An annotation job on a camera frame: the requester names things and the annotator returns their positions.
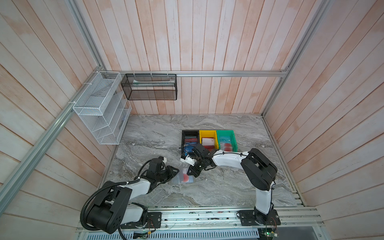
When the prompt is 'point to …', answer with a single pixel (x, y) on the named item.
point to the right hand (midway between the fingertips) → (188, 173)
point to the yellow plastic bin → (209, 133)
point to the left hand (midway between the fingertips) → (178, 174)
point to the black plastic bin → (190, 139)
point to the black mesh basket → (150, 86)
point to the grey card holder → (182, 177)
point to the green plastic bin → (227, 140)
